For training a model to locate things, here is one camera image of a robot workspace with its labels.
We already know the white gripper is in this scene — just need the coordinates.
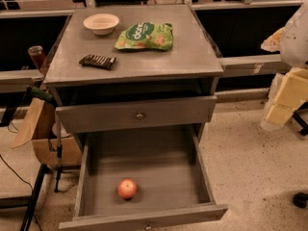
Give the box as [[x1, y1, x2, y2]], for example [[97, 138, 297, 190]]
[[260, 67, 308, 131]]

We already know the red apple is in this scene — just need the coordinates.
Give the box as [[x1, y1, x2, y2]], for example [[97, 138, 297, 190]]
[[116, 178, 138, 199]]

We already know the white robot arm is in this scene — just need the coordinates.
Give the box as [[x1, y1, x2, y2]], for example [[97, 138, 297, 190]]
[[261, 2, 308, 131]]

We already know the grey open middle drawer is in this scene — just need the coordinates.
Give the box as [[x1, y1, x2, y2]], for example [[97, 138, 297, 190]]
[[59, 125, 228, 231]]

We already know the grey top drawer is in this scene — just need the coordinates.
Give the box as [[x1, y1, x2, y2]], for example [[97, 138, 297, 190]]
[[56, 96, 217, 133]]

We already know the green snack bag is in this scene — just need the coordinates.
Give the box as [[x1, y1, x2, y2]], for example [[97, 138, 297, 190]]
[[115, 22, 173, 51]]

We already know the dark chocolate bar wrapper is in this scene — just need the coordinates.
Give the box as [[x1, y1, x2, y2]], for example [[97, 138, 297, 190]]
[[79, 54, 116, 70]]

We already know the white bowl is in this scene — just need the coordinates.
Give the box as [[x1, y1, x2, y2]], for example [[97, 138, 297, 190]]
[[83, 13, 119, 36]]

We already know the brown cardboard box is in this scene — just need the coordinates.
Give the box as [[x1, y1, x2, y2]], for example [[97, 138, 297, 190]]
[[12, 98, 82, 167]]

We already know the black tripod stand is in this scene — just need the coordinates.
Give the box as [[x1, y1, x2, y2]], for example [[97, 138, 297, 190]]
[[19, 115, 63, 231]]

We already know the clear plastic cup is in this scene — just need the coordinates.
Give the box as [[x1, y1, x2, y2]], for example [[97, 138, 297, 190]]
[[28, 45, 46, 69]]

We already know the green handled tool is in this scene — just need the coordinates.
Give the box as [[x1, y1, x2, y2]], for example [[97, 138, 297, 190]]
[[27, 86, 53, 103]]

